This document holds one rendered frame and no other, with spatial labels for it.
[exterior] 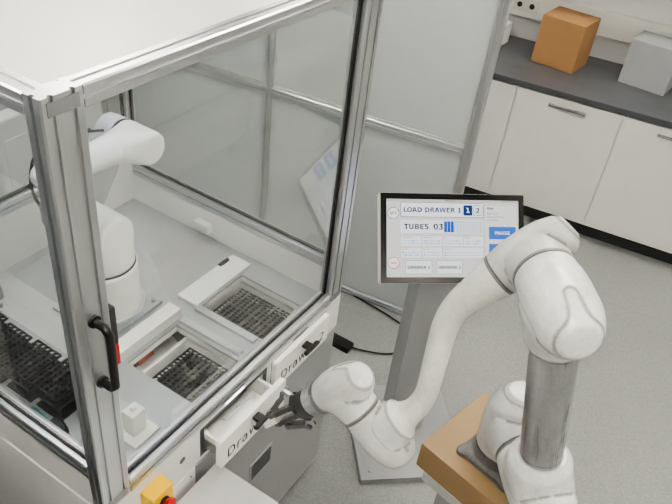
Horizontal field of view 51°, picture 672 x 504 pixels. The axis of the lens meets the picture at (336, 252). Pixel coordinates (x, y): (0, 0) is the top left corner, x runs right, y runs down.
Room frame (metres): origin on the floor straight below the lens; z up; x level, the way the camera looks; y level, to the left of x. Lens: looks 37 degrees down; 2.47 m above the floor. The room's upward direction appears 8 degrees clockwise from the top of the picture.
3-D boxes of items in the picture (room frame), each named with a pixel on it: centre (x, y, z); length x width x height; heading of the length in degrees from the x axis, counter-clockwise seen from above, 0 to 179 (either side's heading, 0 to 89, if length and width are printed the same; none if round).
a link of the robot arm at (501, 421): (1.28, -0.54, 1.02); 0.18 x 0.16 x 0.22; 11
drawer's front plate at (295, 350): (1.59, 0.07, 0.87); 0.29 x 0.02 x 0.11; 152
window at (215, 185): (1.36, 0.22, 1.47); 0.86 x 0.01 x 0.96; 152
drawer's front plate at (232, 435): (1.28, 0.17, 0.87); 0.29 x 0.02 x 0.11; 152
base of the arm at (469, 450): (1.30, -0.55, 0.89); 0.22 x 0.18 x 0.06; 139
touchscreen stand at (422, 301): (2.03, -0.39, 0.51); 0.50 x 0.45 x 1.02; 12
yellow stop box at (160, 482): (1.01, 0.36, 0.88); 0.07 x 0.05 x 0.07; 152
